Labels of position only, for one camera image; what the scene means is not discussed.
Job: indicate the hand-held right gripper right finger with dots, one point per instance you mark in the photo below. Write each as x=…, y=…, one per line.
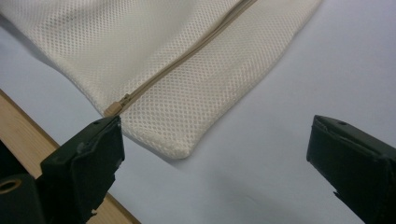
x=358, y=168

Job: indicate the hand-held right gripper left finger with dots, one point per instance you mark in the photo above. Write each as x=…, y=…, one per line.
x=81, y=168

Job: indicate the white mesh laundry bag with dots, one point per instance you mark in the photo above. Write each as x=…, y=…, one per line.
x=224, y=93

